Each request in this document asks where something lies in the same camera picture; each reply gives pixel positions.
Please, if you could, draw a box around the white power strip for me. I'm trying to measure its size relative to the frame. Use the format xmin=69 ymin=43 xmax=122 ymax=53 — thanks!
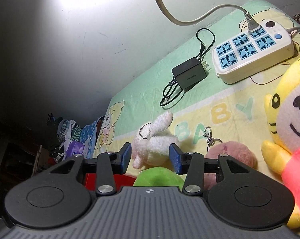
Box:
xmin=212 ymin=20 xmax=295 ymax=84

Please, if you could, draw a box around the blue floral cloth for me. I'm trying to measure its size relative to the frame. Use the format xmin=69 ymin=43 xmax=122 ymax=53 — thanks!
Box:
xmin=79 ymin=116 xmax=104 ymax=159

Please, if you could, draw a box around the baby print blanket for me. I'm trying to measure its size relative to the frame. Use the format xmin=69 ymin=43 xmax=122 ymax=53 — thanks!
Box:
xmin=94 ymin=11 xmax=293 ymax=181

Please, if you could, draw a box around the black power adapter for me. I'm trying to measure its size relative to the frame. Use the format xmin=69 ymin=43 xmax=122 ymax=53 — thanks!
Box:
xmin=172 ymin=57 xmax=207 ymax=90

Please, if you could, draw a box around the silver keychain ring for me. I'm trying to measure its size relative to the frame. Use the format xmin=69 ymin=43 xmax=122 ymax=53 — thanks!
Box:
xmin=203 ymin=126 xmax=224 ymax=152

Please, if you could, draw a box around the green plush toy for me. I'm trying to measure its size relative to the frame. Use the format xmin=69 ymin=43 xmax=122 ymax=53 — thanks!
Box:
xmin=133 ymin=167 xmax=184 ymax=190

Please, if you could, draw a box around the white power cable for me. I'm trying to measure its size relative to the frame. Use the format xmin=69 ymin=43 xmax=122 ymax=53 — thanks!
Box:
xmin=148 ymin=0 xmax=260 ymax=34

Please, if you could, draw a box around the pink plush bear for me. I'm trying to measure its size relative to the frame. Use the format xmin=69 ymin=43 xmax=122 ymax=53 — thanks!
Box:
xmin=203 ymin=140 xmax=258 ymax=187

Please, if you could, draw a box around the white plush sheep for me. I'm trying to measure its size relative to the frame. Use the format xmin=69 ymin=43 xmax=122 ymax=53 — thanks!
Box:
xmin=132 ymin=111 xmax=180 ymax=169

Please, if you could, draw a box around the yellow tiger plush toy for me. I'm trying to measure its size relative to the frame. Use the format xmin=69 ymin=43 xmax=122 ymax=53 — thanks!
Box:
xmin=261 ymin=58 xmax=300 ymax=229

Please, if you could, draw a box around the red cardboard box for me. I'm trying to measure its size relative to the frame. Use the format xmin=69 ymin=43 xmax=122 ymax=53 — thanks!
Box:
xmin=83 ymin=173 xmax=136 ymax=192

